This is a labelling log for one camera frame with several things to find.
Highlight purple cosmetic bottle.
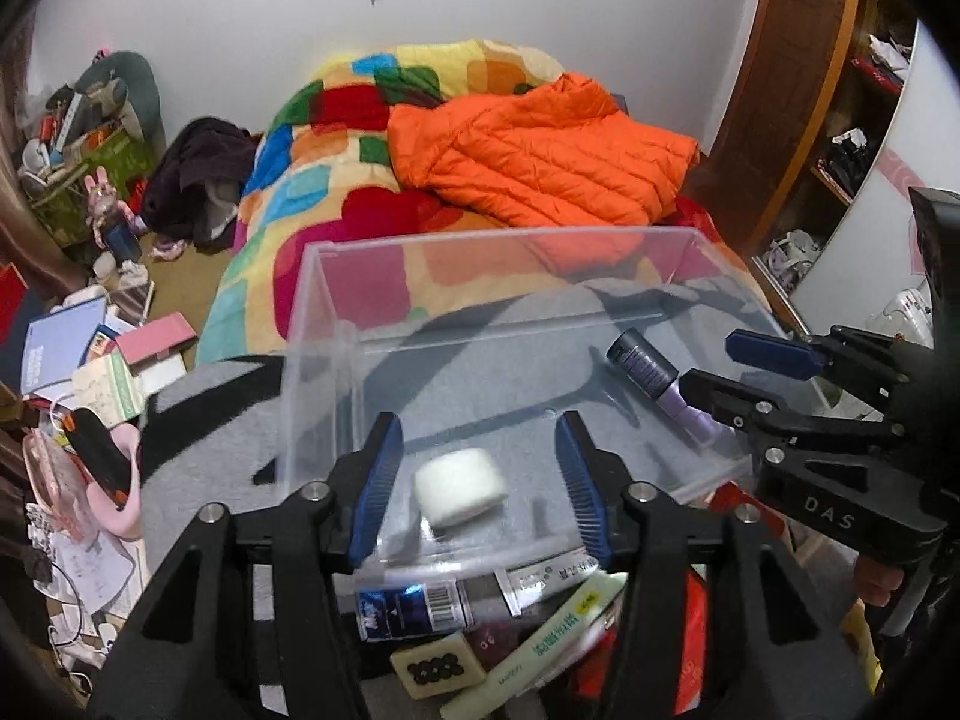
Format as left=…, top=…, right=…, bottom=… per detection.
left=605, top=328, right=731, bottom=447

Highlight pale green tube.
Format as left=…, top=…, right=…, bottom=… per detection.
left=439, top=571, right=626, bottom=720

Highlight person's hand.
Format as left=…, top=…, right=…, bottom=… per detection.
left=853, top=554, right=905, bottom=608

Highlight white grey tube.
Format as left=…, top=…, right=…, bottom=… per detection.
left=494, top=548, right=599, bottom=616

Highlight red packet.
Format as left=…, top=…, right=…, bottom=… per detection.
left=566, top=481, right=786, bottom=715

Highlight white mahjong tile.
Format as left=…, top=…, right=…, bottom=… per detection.
left=391, top=632, right=487, bottom=700

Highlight grey black blanket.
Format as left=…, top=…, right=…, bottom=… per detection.
left=142, top=278, right=775, bottom=580

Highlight clear plastic storage box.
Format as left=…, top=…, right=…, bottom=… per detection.
left=277, top=227, right=825, bottom=580

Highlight pink box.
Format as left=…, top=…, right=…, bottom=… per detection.
left=116, top=312, right=197, bottom=366

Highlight colourful patchwork quilt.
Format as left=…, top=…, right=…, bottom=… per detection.
left=195, top=39, right=775, bottom=369

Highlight blue notebook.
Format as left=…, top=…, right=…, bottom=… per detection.
left=21, top=298, right=107, bottom=395

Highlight brown wooden wardrobe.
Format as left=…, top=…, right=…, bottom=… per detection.
left=677, top=0, right=921, bottom=272

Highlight orange puffer jacket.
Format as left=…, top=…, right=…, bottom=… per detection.
left=387, top=73, right=700, bottom=227

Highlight dark clothes pile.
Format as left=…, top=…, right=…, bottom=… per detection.
left=140, top=117, right=256, bottom=252

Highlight pink rabbit toy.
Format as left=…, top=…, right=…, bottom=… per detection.
left=83, top=166, right=145, bottom=265

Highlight green basket of clutter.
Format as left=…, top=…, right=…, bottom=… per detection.
left=18, top=50, right=164, bottom=249

